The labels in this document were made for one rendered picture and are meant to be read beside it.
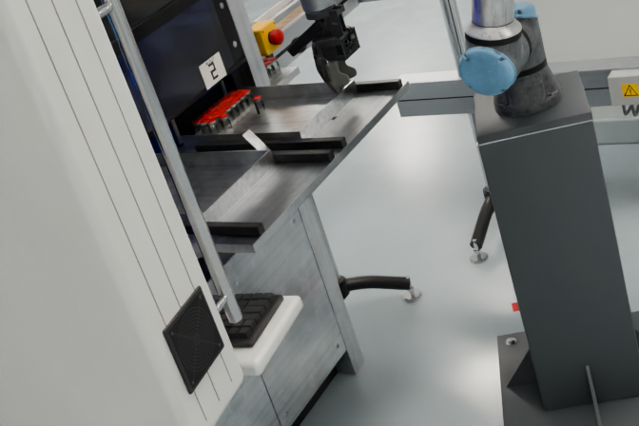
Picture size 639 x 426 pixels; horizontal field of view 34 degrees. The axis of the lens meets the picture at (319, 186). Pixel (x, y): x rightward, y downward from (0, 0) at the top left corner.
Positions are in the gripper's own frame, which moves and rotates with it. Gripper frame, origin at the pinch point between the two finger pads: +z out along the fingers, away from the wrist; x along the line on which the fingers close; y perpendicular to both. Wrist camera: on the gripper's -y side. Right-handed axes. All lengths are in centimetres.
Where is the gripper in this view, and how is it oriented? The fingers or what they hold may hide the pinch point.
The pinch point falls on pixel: (337, 90)
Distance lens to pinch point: 241.0
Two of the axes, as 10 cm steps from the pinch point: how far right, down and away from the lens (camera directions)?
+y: 8.3, -0.1, -5.5
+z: 2.8, 8.6, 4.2
